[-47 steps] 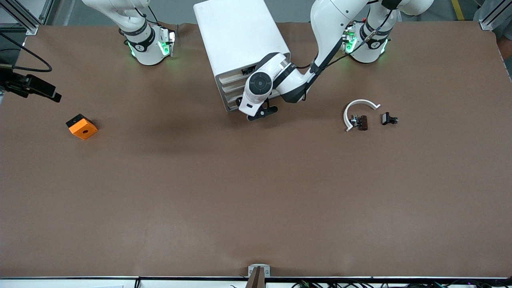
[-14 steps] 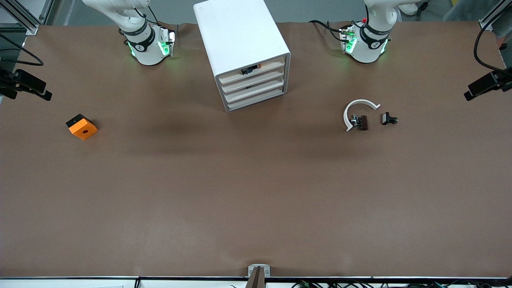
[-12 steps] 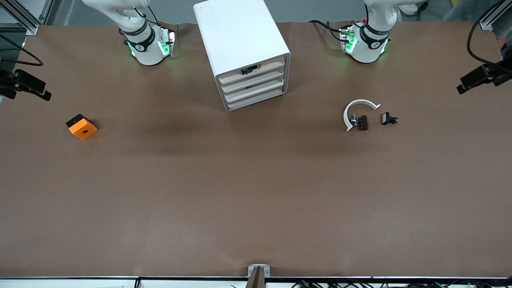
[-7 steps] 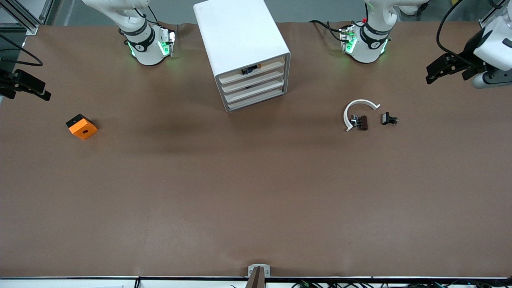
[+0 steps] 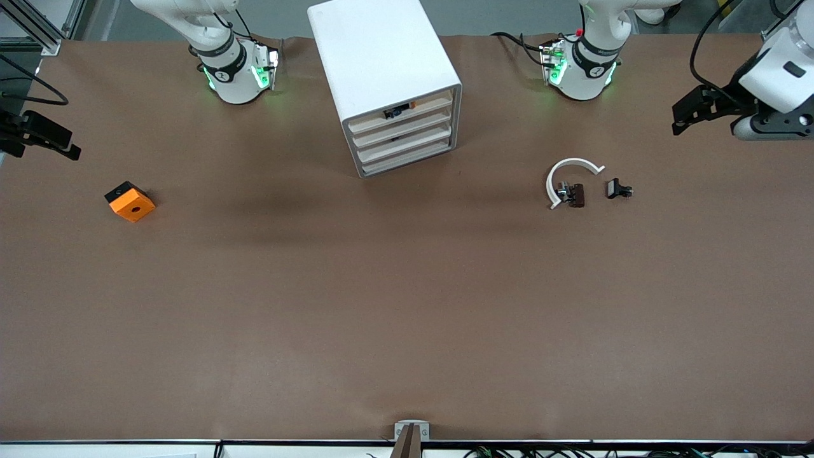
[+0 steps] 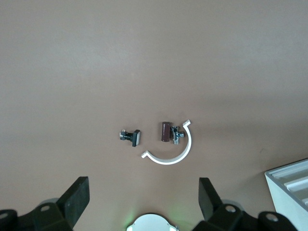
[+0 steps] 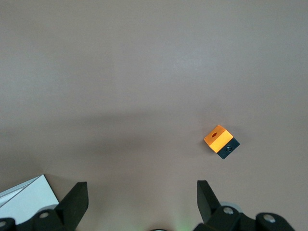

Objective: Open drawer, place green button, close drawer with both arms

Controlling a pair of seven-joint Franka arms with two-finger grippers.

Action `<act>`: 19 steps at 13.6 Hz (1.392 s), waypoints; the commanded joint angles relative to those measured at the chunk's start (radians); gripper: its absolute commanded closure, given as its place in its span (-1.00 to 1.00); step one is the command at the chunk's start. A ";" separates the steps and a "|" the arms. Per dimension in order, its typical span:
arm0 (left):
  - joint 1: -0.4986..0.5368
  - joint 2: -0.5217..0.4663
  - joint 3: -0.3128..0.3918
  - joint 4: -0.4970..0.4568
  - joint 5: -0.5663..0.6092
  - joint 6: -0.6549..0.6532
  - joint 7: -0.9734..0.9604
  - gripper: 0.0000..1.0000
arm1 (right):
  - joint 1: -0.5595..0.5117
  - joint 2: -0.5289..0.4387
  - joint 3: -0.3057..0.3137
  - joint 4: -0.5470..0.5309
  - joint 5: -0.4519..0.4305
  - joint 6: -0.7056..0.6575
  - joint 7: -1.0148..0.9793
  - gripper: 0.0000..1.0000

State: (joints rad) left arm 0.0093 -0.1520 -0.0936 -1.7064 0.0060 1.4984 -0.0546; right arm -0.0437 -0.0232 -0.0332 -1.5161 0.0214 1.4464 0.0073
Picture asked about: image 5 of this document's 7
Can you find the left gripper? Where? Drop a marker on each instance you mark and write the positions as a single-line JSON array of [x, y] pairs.
[[730, 97]]

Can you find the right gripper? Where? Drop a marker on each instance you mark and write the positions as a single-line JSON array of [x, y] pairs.
[[14, 131]]

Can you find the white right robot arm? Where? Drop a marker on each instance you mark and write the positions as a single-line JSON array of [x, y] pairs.
[[229, 83]]

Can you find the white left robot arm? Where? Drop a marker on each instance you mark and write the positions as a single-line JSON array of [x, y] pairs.
[[582, 79]]

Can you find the orange and black box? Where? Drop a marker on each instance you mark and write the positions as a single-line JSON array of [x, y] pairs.
[[133, 207]]

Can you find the small black electrical component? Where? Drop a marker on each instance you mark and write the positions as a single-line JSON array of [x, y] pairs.
[[614, 188]]

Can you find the brown electrical component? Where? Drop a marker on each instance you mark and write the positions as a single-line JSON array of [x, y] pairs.
[[577, 195]]

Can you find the black and blue electrical component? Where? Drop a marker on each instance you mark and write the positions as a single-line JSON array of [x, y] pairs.
[[397, 112]]

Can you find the white table edge rail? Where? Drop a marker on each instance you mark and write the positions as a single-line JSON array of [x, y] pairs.
[[127, 448]]

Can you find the grey metal bracket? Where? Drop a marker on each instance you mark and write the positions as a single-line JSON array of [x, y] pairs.
[[412, 424]]

